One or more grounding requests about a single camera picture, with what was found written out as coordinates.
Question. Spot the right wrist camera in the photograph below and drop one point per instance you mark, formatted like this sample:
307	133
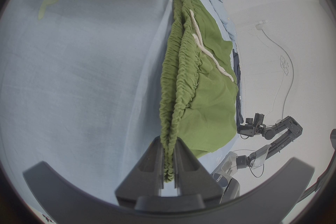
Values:
258	119

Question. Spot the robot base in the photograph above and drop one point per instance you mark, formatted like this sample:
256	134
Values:
231	188

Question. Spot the green shorts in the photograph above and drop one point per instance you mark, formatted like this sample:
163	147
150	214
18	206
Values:
204	86

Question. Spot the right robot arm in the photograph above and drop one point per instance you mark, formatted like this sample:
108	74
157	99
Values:
291	128

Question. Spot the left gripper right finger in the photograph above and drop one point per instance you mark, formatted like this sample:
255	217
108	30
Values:
199	181

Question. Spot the pale blue quilt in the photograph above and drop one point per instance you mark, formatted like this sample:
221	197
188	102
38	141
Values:
217	7

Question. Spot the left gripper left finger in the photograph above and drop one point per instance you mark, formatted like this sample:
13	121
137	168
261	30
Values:
139	181

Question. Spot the dark blue garment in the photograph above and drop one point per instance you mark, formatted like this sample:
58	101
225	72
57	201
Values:
238	86

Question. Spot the bed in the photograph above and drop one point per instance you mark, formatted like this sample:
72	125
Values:
78	81

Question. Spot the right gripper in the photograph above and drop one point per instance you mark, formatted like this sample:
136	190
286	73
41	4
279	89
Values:
251	130

